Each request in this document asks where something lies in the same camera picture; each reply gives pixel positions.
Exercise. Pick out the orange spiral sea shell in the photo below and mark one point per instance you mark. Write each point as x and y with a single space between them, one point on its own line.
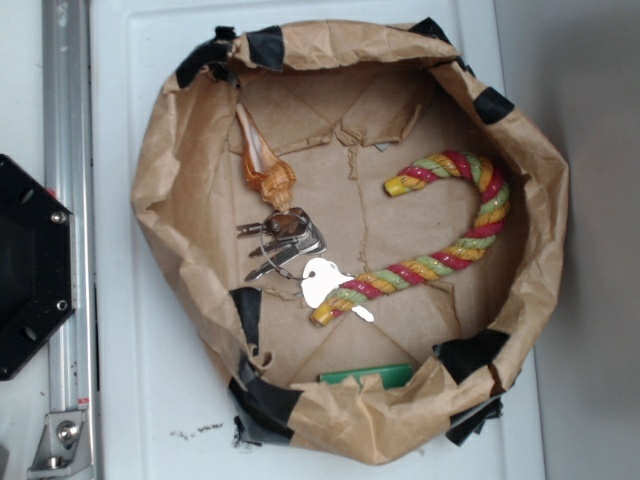
264 172

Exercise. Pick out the silver key bunch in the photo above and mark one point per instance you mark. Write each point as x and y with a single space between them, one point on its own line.
283 237

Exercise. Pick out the white key tag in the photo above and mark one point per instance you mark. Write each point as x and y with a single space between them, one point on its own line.
320 277

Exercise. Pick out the brown paper bag bin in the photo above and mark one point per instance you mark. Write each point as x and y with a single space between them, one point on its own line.
348 105

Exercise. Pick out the striped rope candy cane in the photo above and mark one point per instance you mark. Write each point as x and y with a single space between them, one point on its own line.
469 248

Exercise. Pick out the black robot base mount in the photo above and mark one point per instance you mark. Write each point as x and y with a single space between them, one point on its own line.
37 293

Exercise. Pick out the aluminium extrusion rail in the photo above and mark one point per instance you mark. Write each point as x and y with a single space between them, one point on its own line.
73 349

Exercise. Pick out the metal corner bracket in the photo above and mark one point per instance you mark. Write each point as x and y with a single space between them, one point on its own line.
64 447

